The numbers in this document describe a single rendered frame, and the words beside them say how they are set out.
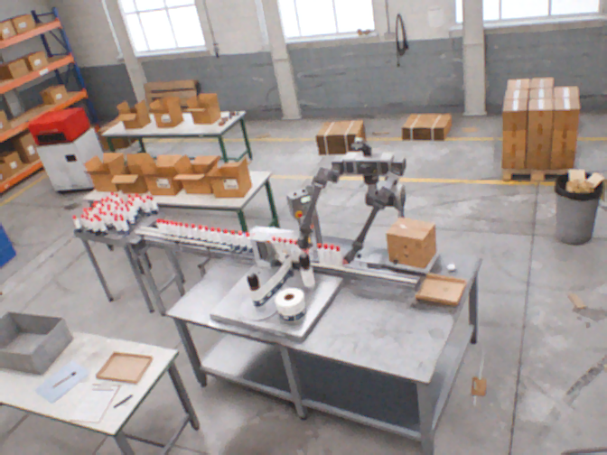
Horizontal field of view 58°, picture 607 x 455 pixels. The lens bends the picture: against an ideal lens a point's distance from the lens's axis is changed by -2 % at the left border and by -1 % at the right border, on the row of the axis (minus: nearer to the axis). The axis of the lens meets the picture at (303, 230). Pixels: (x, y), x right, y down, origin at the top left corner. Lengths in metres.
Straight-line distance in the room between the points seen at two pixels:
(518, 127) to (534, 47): 2.28
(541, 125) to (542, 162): 0.46
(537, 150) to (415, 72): 2.98
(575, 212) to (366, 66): 4.82
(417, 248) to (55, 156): 6.49
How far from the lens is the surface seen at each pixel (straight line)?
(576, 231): 6.00
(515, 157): 7.12
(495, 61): 9.09
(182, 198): 6.26
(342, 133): 8.28
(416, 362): 3.57
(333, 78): 9.73
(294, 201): 4.17
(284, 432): 4.42
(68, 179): 9.40
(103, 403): 4.00
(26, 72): 11.15
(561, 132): 6.99
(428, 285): 4.13
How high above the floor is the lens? 3.39
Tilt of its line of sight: 31 degrees down
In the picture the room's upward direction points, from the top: 12 degrees counter-clockwise
